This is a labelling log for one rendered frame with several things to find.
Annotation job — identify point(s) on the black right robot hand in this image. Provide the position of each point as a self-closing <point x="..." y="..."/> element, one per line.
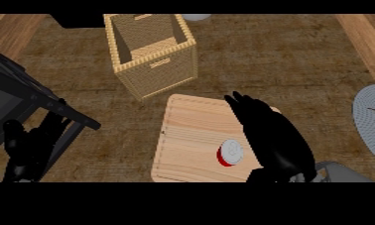
<point x="273" y="139"/>

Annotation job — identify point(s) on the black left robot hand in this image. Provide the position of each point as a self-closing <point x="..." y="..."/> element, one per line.
<point x="26" y="153"/>

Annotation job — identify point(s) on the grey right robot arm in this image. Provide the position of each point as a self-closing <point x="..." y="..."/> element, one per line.
<point x="341" y="174"/>

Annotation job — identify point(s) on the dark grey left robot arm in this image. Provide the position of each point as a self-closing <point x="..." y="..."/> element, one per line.
<point x="29" y="93"/>

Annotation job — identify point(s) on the red can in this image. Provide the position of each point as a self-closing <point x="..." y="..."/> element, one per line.
<point x="230" y="152"/>

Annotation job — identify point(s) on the pale wooden cutting board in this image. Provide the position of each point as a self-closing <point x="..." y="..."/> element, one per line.
<point x="194" y="136"/>

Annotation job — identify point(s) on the woven wicker basket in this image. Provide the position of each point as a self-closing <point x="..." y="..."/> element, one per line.
<point x="155" y="70"/>

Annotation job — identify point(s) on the grey round woven placemat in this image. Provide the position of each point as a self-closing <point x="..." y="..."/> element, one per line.
<point x="366" y="120"/>

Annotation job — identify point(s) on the brown wooden panel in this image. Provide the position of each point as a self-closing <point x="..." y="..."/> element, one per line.
<point x="16" y="32"/>
<point x="360" y="37"/>

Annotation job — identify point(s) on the white round object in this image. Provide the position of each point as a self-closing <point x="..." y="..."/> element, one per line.
<point x="196" y="17"/>

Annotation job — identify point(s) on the black appliance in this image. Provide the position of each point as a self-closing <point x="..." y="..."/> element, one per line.
<point x="78" y="20"/>

